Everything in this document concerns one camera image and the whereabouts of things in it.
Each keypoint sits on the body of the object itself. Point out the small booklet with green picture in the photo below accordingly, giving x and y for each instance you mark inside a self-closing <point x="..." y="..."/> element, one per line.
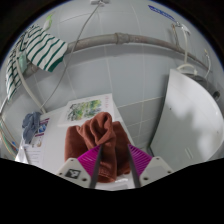
<point x="83" y="110"/>

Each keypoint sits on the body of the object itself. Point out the grey wall pipe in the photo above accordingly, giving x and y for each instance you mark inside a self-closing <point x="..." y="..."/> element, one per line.
<point x="133" y="38"/>

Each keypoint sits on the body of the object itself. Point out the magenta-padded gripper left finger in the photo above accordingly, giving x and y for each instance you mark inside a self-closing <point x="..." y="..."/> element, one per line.
<point x="71" y="170"/>

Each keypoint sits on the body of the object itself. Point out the crumpled blue cloth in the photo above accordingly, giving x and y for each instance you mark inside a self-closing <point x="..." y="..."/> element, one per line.
<point x="30" y="126"/>

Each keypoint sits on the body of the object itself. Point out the printed instruction sheet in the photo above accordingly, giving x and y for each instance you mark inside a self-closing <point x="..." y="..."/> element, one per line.
<point x="38" y="140"/>

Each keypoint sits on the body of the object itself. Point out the blue wall sign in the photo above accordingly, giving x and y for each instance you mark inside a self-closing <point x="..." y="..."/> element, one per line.
<point x="161" y="12"/>

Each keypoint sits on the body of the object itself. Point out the white pole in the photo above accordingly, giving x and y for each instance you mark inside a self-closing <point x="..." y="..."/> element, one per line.
<point x="30" y="90"/>

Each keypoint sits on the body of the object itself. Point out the white washing machine open lid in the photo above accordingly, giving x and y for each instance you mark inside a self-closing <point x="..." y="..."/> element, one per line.
<point x="190" y="126"/>

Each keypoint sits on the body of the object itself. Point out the green striped white garment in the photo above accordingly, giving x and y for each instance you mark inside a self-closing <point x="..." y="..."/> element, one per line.
<point x="43" y="50"/>

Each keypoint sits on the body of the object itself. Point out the white wall socket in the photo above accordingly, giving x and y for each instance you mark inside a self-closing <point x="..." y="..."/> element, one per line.
<point x="97" y="2"/>

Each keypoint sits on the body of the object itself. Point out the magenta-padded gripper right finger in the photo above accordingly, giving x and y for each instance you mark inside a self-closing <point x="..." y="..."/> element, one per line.
<point x="155" y="170"/>

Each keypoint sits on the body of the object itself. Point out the brown towel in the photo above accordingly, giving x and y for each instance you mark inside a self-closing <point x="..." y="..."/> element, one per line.
<point x="100" y="130"/>

